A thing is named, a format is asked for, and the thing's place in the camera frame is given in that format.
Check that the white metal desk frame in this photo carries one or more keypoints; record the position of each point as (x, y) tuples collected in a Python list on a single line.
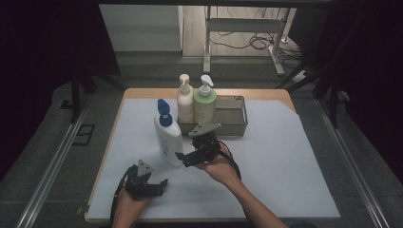
[(244, 24)]

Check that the white power strip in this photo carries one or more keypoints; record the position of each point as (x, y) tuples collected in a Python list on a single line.
[(301, 76)]

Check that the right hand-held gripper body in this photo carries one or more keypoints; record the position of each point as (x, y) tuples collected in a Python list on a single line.
[(207, 147)]

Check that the white cabinet panel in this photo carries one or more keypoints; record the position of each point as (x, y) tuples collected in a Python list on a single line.
[(139, 28)]

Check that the white bottle with blue pump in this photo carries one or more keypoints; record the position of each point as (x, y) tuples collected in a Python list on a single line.
[(169, 142)]

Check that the person's left hand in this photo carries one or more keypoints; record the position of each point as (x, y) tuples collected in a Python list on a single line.
[(130, 209)]

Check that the person's right hand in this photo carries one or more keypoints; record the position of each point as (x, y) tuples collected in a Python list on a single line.
[(221, 169)]

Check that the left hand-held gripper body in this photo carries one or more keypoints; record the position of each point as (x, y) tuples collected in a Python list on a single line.
[(139, 186)]

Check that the black metal stand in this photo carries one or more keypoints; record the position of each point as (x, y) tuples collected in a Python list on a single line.
[(75, 98), (332, 101)]

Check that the grey metal mesh basket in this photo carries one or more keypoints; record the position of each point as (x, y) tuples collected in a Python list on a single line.
[(231, 117)]

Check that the cream pump bottle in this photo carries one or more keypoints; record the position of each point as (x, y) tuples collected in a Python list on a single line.
[(185, 104)]

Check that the dark curtain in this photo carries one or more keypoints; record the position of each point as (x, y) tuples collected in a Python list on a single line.
[(38, 63), (374, 63)]

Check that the aluminium rail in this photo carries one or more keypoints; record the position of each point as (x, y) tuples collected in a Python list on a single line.
[(50, 171), (351, 167)]

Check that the pale blue table mat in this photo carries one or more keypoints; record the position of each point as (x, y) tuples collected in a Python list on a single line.
[(278, 177)]

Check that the green bottle with white pump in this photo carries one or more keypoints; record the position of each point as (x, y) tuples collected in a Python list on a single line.
[(205, 106)]

